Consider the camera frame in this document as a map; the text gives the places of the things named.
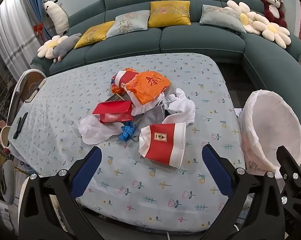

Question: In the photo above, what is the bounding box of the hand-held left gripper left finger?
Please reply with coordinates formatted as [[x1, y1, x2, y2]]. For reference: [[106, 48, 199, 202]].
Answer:
[[18, 145, 108, 240]]

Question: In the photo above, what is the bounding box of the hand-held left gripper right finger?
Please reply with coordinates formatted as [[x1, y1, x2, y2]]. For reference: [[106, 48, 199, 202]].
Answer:
[[202, 144, 286, 240]]

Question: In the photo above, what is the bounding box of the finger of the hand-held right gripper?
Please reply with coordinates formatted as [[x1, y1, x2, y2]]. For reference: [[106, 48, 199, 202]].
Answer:
[[276, 145, 301, 220]]

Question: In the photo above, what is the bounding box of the clear white plastic bag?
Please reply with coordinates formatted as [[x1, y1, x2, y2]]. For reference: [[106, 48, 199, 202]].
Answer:
[[78, 116, 123, 145]]

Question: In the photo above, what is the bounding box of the trash bin with white liner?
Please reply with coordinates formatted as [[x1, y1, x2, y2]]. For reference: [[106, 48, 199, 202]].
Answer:
[[238, 89, 301, 173]]

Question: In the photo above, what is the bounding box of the blue plastic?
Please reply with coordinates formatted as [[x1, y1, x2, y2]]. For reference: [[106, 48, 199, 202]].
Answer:
[[118, 121, 136, 142]]

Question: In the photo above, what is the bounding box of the red and white paper bag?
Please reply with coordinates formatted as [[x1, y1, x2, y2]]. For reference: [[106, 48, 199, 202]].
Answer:
[[115, 70, 141, 88], [138, 122, 186, 168]]

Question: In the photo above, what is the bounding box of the red gift box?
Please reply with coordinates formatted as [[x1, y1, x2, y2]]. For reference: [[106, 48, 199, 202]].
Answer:
[[92, 100, 133, 124]]

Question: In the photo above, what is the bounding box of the orange plastic bag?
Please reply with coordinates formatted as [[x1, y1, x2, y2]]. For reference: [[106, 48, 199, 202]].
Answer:
[[111, 68, 171, 105]]

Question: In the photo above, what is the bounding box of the white crumpled bag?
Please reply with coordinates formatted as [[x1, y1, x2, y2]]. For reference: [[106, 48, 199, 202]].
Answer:
[[162, 88, 196, 126]]

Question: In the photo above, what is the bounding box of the dark gold-trimmed box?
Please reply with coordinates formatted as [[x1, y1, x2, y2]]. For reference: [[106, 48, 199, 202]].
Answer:
[[107, 94, 124, 103]]

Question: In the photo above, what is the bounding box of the black remote control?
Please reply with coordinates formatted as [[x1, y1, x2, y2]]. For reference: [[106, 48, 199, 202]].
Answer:
[[13, 112, 28, 140]]

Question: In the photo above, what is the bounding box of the white cloth pouch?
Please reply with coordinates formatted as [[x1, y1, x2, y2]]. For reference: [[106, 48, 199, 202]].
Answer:
[[127, 91, 167, 117]]

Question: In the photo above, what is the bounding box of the grey cloth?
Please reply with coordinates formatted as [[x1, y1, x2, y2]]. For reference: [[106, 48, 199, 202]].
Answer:
[[140, 105, 166, 127]]

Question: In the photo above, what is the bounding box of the white chair with wooden seat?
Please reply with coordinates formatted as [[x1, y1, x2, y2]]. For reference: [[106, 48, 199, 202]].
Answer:
[[10, 69, 47, 130]]

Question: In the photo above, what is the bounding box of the grey mouse plush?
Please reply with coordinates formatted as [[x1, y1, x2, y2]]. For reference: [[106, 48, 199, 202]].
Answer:
[[52, 33, 82, 63]]

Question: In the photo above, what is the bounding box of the white daisy plush cushion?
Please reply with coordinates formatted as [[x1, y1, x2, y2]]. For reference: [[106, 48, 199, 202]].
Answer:
[[37, 35, 69, 60], [253, 15, 290, 48], [227, 0, 259, 33]]

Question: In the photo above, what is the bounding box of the teal sofa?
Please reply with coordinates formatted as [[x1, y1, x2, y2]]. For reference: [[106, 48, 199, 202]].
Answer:
[[30, 0, 301, 90]]

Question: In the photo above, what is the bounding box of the grey-blue embroidered cushion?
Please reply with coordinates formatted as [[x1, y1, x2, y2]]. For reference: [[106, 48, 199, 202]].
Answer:
[[106, 10, 151, 38], [199, 4, 247, 34]]

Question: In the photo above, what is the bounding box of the sheer white curtain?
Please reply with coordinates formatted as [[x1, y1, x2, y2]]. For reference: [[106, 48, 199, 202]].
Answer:
[[0, 0, 44, 80]]

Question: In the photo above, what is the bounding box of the red monkey plush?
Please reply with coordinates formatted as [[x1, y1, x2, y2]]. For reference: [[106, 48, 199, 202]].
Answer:
[[260, 0, 287, 28]]

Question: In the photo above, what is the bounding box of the white sheep plush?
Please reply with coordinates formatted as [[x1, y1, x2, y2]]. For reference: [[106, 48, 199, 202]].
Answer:
[[42, 0, 69, 35]]

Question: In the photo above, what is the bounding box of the large yellow embroidered cushion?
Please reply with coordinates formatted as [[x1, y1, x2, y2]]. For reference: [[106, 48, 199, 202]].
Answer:
[[147, 0, 191, 28]]

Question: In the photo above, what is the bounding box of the blue curtain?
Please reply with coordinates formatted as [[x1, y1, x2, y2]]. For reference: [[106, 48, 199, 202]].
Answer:
[[28, 0, 56, 40]]

